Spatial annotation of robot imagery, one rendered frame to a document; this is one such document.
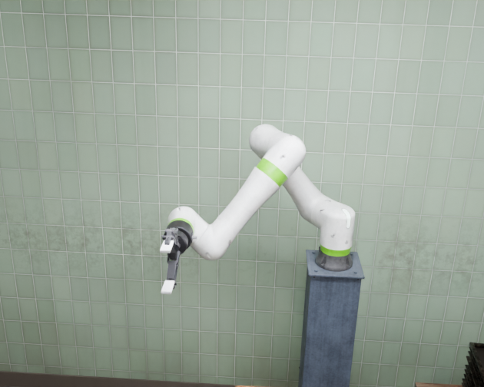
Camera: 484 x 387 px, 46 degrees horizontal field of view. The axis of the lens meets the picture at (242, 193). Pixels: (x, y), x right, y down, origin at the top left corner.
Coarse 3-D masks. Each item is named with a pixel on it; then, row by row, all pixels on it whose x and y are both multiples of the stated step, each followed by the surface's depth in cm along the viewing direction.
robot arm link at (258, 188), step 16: (256, 176) 200; (240, 192) 201; (256, 192) 199; (272, 192) 202; (240, 208) 199; (256, 208) 201; (208, 224) 201; (224, 224) 199; (240, 224) 200; (208, 240) 197; (224, 240) 199; (208, 256) 199
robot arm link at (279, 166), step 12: (276, 144) 202; (288, 144) 200; (300, 144) 201; (264, 156) 203; (276, 156) 200; (288, 156) 199; (300, 156) 201; (264, 168) 200; (276, 168) 199; (288, 168) 200; (276, 180) 200
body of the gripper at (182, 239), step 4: (180, 232) 184; (176, 236) 180; (180, 236) 183; (184, 236) 184; (176, 240) 179; (180, 240) 182; (184, 240) 182; (184, 244) 183; (172, 248) 178; (176, 248) 178; (180, 248) 183; (184, 248) 183; (172, 252) 178; (176, 252) 179; (172, 256) 178; (176, 256) 179
